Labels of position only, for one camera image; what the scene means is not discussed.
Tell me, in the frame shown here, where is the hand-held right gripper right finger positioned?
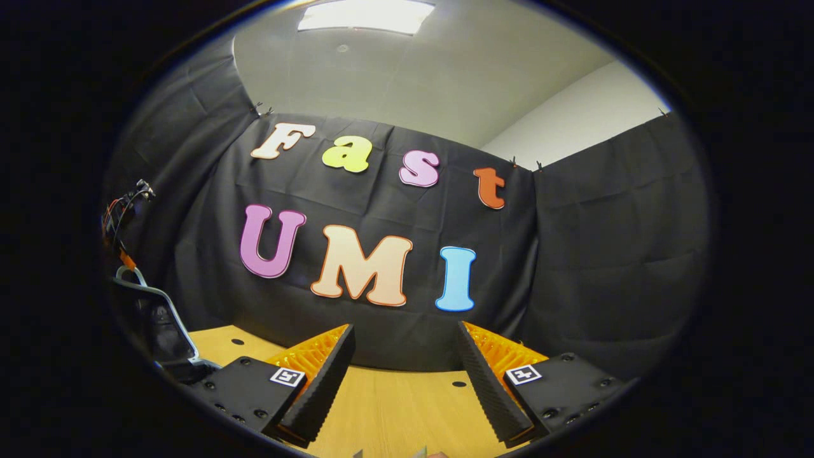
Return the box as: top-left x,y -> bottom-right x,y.
455,321 -> 628,445

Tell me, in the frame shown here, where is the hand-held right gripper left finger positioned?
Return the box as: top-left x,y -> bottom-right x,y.
190,323 -> 357,449

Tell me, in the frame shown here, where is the light blue suitcase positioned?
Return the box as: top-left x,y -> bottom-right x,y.
113,266 -> 222,384

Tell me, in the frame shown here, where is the black backdrop cloth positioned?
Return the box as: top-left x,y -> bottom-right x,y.
102,32 -> 710,382

